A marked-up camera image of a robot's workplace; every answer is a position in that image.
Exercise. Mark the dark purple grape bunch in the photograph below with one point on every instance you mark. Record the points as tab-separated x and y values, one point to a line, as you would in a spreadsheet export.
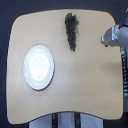
71	23

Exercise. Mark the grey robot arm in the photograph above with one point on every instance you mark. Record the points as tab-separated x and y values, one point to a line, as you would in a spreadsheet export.
115	36

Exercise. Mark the white round plate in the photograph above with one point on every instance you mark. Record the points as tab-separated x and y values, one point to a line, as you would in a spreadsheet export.
38	67

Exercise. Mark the white table base frame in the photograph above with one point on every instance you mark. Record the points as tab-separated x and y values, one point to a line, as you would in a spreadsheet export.
67	120

